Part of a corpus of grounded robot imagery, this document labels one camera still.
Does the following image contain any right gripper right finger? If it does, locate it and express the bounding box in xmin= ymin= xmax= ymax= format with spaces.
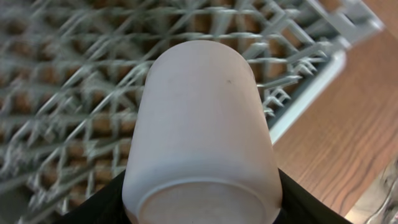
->
xmin=274 ymin=169 xmax=351 ymax=224

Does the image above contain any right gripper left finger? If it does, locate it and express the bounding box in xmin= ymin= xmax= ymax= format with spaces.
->
xmin=55 ymin=171 xmax=131 ymax=224

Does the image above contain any white cup pink inside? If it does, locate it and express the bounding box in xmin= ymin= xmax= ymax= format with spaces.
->
xmin=122 ymin=40 xmax=282 ymax=224

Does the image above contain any grey plastic dishwasher rack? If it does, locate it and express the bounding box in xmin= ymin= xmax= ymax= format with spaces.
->
xmin=1 ymin=0 xmax=384 ymax=223

